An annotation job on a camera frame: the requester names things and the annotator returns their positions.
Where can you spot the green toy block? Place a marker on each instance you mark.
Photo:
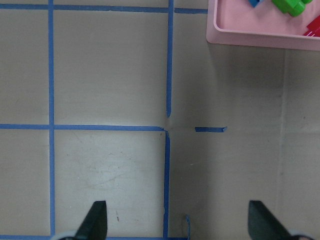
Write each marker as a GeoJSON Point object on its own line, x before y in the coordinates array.
{"type": "Point", "coordinates": [292, 7]}

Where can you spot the pink plastic box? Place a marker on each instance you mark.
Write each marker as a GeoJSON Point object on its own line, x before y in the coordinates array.
{"type": "Point", "coordinates": [236, 22]}

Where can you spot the red toy block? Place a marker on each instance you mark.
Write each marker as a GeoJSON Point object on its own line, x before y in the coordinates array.
{"type": "Point", "coordinates": [313, 28]}

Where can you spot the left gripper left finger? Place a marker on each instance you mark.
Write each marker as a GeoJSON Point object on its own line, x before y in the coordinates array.
{"type": "Point", "coordinates": [95, 223]}

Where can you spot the blue toy block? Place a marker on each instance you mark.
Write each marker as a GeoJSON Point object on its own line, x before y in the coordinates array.
{"type": "Point", "coordinates": [255, 3]}

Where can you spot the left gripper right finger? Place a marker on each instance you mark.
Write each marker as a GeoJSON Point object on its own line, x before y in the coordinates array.
{"type": "Point", "coordinates": [263, 225]}

